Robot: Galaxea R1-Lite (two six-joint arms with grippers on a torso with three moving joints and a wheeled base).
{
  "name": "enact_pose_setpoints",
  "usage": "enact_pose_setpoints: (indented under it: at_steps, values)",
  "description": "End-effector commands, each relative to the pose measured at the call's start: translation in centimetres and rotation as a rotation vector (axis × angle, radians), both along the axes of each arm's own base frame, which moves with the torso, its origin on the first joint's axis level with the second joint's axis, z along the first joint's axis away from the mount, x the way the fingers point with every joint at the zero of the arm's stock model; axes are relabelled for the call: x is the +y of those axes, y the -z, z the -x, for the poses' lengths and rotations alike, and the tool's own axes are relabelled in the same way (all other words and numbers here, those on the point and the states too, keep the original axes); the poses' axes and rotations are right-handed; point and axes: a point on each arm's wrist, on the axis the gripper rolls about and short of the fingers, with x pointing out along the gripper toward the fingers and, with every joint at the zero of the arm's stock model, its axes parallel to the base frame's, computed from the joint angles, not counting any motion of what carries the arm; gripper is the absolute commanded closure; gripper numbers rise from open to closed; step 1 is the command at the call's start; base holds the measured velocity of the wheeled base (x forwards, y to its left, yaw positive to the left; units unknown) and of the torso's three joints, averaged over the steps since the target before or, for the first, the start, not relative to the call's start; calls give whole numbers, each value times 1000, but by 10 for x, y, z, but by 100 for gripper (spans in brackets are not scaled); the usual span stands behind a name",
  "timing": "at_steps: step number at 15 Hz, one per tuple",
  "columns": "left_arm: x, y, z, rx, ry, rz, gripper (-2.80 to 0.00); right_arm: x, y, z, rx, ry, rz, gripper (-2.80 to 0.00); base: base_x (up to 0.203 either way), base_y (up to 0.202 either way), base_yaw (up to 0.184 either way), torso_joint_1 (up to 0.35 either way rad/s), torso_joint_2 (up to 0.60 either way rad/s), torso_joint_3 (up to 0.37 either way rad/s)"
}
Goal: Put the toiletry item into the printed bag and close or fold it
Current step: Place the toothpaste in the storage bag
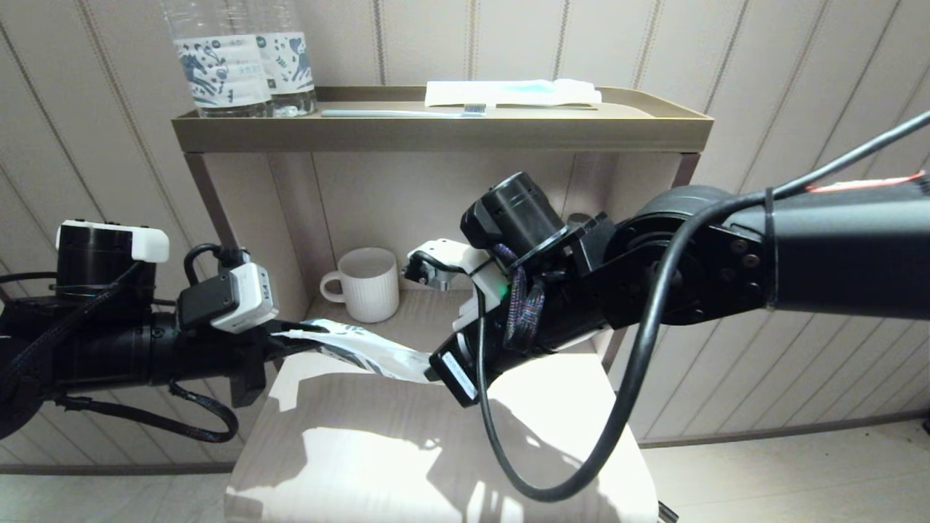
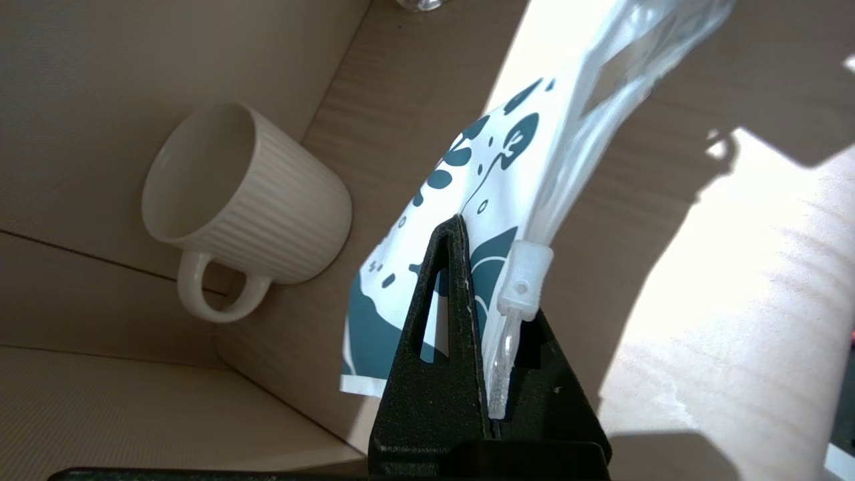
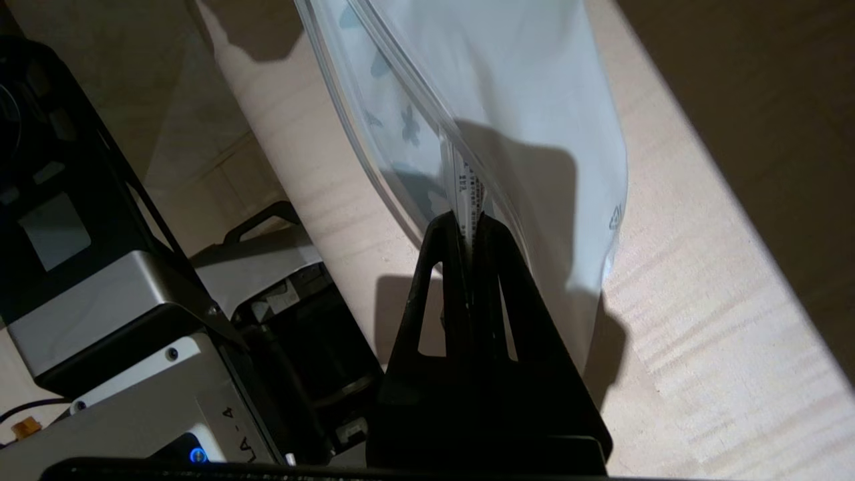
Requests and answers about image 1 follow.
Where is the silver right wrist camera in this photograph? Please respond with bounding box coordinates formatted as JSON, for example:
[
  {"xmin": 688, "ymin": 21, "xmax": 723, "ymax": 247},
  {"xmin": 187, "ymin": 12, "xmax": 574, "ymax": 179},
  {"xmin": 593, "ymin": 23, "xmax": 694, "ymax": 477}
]
[{"xmin": 402, "ymin": 238, "xmax": 511, "ymax": 331}]

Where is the braided arm cable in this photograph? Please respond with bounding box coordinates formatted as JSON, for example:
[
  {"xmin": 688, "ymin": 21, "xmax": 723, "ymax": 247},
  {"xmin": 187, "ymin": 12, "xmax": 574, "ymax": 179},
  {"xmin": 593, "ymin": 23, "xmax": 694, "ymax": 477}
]
[
  {"xmin": 494, "ymin": 243, "xmax": 546, "ymax": 351},
  {"xmin": 54, "ymin": 381, "xmax": 239, "ymax": 444}
]

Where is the black right camera cable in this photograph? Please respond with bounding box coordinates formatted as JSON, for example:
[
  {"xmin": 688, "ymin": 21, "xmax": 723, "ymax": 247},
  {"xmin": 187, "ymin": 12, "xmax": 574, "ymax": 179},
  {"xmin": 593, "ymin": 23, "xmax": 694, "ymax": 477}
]
[{"xmin": 476, "ymin": 109, "xmax": 930, "ymax": 503}]

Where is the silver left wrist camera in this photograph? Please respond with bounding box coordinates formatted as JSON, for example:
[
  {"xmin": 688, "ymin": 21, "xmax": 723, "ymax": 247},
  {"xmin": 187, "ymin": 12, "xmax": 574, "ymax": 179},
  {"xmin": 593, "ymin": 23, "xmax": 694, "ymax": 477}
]
[{"xmin": 178, "ymin": 263, "xmax": 279, "ymax": 335}]

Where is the brown open shelf unit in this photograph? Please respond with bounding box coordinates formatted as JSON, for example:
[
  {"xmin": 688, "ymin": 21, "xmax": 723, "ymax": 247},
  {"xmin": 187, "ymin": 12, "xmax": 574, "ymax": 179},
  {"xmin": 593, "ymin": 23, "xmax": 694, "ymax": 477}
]
[{"xmin": 171, "ymin": 87, "xmax": 713, "ymax": 371}]

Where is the light blue toothbrush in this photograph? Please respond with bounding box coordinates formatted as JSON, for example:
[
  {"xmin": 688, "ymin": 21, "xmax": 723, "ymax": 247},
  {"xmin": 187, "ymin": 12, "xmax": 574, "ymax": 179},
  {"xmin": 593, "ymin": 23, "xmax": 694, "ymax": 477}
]
[{"xmin": 320, "ymin": 104, "xmax": 486, "ymax": 118}]

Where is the braided left arm cable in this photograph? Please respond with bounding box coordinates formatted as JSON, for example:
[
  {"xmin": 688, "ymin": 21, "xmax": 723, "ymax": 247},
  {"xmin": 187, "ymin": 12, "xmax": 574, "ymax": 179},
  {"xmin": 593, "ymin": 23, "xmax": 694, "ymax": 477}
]
[{"xmin": 54, "ymin": 381, "xmax": 239, "ymax": 444}]

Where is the black camera cable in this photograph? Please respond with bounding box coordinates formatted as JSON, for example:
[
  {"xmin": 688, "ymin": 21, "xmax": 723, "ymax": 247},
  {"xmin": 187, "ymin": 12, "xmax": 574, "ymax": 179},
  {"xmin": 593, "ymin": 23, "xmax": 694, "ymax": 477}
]
[
  {"xmin": 183, "ymin": 243, "xmax": 251, "ymax": 288},
  {"xmin": 476, "ymin": 109, "xmax": 930, "ymax": 503}
]

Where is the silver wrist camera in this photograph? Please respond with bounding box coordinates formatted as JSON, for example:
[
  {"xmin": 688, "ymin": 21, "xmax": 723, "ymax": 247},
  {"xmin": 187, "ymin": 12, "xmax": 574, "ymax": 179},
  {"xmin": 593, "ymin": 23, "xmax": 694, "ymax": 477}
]
[
  {"xmin": 402, "ymin": 238, "xmax": 511, "ymax": 331},
  {"xmin": 178, "ymin": 263, "xmax": 279, "ymax": 335}
]

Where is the white ribbed mug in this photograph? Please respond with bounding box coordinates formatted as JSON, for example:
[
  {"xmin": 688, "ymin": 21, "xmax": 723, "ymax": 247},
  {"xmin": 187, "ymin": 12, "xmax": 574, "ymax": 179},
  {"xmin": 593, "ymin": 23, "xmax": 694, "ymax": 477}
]
[{"xmin": 320, "ymin": 248, "xmax": 400, "ymax": 324}]

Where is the blue horse print bag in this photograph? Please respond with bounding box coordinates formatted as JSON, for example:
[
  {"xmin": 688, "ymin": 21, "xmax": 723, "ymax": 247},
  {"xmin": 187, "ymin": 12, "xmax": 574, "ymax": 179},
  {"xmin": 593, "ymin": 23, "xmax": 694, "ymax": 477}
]
[{"xmin": 270, "ymin": 318, "xmax": 437, "ymax": 384}]

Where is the braided right arm cable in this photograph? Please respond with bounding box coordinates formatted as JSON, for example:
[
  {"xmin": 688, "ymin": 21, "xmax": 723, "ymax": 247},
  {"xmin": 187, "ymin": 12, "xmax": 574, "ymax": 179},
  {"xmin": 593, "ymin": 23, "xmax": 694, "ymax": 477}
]
[{"xmin": 494, "ymin": 243, "xmax": 546, "ymax": 351}]

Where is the large clear water bottle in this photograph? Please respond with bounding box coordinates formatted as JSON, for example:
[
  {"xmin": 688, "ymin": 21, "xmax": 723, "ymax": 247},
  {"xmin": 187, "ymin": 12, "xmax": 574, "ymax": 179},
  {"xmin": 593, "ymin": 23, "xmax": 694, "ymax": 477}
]
[
  {"xmin": 161, "ymin": 0, "xmax": 271, "ymax": 119},
  {"xmin": 247, "ymin": 0, "xmax": 318, "ymax": 118}
]

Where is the black left camera cable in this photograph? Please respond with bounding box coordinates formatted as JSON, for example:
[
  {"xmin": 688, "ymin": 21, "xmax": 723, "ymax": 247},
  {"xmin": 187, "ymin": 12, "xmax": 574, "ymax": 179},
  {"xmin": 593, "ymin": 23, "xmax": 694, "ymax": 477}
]
[{"xmin": 183, "ymin": 243, "xmax": 251, "ymax": 288}]

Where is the white wrapped toothbrush packet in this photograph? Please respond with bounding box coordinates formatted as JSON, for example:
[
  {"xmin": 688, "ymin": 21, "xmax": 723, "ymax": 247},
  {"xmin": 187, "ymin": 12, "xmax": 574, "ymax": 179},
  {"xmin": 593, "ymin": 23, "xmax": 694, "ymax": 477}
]
[{"xmin": 424, "ymin": 80, "xmax": 602, "ymax": 110}]

